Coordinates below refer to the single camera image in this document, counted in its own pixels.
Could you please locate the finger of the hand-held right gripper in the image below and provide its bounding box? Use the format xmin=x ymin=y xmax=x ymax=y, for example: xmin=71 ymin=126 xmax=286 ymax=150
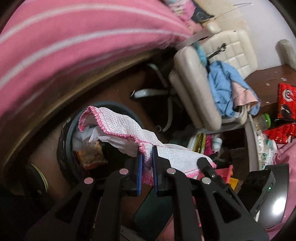
xmin=196 ymin=157 xmax=235 ymax=194

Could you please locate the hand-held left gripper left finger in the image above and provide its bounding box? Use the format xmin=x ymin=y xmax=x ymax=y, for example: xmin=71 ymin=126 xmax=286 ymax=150
xmin=25 ymin=153 xmax=143 ymax=241

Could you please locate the pink striped bed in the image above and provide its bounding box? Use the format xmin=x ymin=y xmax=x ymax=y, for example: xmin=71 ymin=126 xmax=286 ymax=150
xmin=0 ymin=0 xmax=195 ymax=167

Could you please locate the white tissue wad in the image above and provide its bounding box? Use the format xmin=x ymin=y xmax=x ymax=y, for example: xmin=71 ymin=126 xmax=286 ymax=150
xmin=73 ymin=124 xmax=139 ymax=158

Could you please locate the orange snack wrapper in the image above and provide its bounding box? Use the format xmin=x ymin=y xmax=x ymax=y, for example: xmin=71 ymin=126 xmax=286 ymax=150
xmin=74 ymin=141 xmax=108 ymax=169

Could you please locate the white box of books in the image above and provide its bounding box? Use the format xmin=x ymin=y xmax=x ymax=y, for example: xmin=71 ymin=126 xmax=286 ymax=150
xmin=187 ymin=132 xmax=223 ymax=156

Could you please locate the light blue cloth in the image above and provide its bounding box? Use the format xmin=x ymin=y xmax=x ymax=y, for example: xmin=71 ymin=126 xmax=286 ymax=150
xmin=207 ymin=61 xmax=262 ymax=117

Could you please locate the red printed cloth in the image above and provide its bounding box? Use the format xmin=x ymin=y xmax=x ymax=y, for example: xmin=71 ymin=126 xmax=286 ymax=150
xmin=264 ymin=123 xmax=296 ymax=144

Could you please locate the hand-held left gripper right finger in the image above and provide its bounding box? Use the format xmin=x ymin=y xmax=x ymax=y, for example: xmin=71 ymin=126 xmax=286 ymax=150
xmin=151 ymin=146 xmax=270 ymax=241

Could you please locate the pink blanket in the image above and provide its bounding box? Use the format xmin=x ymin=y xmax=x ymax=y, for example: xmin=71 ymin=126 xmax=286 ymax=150
xmin=273 ymin=139 xmax=296 ymax=167

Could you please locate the white gauze cloth pink trim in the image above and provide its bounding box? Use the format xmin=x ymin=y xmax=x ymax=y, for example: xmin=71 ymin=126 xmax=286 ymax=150
xmin=78 ymin=106 xmax=216 ymax=186

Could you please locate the cream padded office chair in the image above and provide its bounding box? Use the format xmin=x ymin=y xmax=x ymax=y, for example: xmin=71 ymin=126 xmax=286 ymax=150
xmin=133 ymin=22 xmax=295 ymax=132

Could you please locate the red printed bag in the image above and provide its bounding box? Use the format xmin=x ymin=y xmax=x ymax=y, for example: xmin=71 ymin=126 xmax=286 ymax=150
xmin=276 ymin=83 xmax=296 ymax=120

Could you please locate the green capped bottle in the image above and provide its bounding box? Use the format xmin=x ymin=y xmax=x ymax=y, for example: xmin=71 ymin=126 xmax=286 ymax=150
xmin=252 ymin=113 xmax=271 ymax=131

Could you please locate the teal plastic object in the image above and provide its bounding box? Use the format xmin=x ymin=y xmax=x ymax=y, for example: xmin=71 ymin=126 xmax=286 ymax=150
xmin=132 ymin=196 xmax=175 ymax=237

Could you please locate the brown wooden desk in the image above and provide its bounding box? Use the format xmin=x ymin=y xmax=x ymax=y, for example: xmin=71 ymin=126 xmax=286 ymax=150
xmin=243 ymin=65 xmax=296 ymax=130

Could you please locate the navy pillow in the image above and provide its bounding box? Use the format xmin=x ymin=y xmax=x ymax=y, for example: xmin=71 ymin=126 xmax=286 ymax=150
xmin=194 ymin=5 xmax=215 ymax=22

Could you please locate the pink plastic toy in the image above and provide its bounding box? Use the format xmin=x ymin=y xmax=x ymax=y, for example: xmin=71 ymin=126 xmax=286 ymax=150
xmin=214 ymin=164 xmax=234 ymax=186

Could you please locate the dark round trash bin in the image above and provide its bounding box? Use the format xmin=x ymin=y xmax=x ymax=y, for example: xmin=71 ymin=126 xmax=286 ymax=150
xmin=57 ymin=101 xmax=153 ymax=183

